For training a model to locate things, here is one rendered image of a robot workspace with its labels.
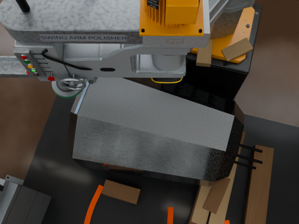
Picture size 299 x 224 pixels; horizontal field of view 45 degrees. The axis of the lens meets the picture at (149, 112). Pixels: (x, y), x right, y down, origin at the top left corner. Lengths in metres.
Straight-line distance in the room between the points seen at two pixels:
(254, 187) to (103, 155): 1.31
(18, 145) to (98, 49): 1.73
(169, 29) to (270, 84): 2.09
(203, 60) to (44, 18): 1.26
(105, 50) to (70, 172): 1.57
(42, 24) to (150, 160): 1.19
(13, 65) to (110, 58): 0.74
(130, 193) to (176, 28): 1.74
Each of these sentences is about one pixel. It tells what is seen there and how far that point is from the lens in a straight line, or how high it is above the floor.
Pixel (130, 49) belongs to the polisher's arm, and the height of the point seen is 1.55.
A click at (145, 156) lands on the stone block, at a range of 2.44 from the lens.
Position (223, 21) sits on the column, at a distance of 2.57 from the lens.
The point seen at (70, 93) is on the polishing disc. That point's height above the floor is 0.92.
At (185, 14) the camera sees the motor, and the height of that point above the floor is 1.95.
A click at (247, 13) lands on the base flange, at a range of 2.91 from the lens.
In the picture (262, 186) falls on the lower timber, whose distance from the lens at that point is 3.16.
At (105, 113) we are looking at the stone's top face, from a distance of 2.40.
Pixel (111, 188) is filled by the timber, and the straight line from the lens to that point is 3.03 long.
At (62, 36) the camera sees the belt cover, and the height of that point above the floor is 1.69.
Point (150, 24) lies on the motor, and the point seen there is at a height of 1.76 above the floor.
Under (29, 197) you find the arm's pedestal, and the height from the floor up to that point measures 0.52.
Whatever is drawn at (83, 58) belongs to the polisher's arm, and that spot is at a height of 1.43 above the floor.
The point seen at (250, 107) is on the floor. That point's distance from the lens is 3.42.
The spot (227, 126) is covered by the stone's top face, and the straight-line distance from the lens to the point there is 2.40.
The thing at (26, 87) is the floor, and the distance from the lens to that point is 3.60.
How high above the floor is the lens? 3.12
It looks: 71 degrees down
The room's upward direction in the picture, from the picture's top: 3 degrees counter-clockwise
